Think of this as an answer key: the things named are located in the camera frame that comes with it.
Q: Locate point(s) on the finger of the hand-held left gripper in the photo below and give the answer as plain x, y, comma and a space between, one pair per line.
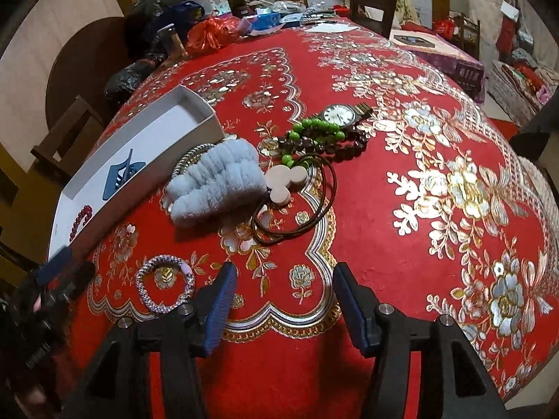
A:
72, 277
54, 265

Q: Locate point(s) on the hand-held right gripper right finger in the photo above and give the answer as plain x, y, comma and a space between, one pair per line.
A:
353, 310

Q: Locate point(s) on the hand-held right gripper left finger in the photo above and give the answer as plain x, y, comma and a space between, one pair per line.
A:
220, 310

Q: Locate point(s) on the fluffy light blue scrunchie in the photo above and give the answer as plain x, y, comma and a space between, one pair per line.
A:
218, 183

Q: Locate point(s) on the white shallow cardboard box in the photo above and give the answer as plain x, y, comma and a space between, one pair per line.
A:
153, 139

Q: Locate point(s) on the metal wristwatch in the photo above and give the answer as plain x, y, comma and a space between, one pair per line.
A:
337, 115

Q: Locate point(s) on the red floral tablecloth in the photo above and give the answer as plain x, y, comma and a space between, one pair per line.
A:
384, 270

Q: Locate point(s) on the blue hair claw clip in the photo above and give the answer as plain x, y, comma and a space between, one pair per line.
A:
115, 179

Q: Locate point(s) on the brown wooden chair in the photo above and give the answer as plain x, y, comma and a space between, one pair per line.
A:
65, 135

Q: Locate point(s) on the black plastic bag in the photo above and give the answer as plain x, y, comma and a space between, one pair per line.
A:
126, 78
148, 17

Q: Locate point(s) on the round brown wooden tabletop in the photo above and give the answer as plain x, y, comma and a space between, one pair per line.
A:
78, 65

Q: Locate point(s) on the glass jar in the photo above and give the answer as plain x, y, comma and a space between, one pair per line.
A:
170, 41

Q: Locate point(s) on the purple covered side table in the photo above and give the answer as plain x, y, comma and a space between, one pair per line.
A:
441, 56

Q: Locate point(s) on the orange-red plastic bag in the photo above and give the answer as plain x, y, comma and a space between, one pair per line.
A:
209, 35

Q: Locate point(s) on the white paper sheet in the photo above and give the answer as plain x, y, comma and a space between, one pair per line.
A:
332, 27

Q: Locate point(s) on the dark blue cloth bag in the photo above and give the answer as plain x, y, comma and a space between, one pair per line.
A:
185, 13

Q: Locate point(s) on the red shopping bag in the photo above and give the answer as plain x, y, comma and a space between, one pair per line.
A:
444, 27

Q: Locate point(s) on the small wooden chair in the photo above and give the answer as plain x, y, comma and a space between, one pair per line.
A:
469, 35

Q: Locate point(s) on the dark wooden chair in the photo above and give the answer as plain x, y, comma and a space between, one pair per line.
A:
371, 8

